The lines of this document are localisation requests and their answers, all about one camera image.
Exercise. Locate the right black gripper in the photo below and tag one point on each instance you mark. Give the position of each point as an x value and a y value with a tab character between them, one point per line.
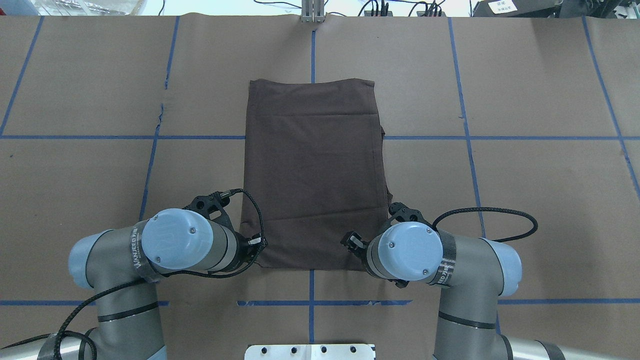
361	246

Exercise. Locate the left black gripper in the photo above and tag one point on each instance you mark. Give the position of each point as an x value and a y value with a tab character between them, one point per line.
243	248

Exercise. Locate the dark brown t-shirt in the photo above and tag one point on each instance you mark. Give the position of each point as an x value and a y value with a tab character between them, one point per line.
313	162

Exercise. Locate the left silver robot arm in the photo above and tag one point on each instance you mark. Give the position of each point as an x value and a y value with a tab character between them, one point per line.
122	267

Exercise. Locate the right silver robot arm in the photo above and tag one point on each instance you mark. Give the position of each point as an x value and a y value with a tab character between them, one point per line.
473	273

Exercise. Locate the black box with label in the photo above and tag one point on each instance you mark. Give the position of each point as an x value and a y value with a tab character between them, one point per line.
516	8

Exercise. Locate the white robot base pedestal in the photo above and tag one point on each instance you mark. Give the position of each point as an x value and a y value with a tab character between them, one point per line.
335	351

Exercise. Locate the aluminium frame post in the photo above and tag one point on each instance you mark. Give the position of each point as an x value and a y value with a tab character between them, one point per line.
313	11

